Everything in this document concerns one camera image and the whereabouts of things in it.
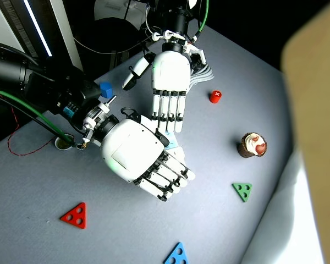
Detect red cylinder block white cross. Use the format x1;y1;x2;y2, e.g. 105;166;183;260
208;90;223;104

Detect green triangle block with holes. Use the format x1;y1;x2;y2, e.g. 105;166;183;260
232;182;253;204

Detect blue cube block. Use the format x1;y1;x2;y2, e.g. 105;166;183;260
100;81;113;98

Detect small white bowl of beans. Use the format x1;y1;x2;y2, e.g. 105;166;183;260
54;134;74;151

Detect toy cupcake with cream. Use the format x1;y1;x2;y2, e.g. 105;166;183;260
237;131;268;159

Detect green cable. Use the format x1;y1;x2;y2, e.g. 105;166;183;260
194;0;210;40
0;89;75;146

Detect grey table cloth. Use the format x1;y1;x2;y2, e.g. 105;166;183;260
0;26;300;264

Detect white light strip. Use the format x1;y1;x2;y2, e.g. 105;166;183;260
23;0;53;58

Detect white power strip blue sockets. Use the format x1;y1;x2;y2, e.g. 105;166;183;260
158;129;179;151

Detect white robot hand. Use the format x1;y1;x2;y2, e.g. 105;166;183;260
122;51;195;134
100;107;196;203

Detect blue triangle block with holes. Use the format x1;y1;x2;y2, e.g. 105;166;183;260
163;241;189;264

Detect red triangle block with holes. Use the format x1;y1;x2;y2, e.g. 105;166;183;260
59;202;87;229

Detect thin red wire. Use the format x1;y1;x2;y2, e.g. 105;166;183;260
0;93;56;157

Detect tan wooden board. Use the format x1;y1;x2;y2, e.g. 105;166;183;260
280;0;330;264

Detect white backdrop cloth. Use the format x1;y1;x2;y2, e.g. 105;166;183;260
240;150;327;264

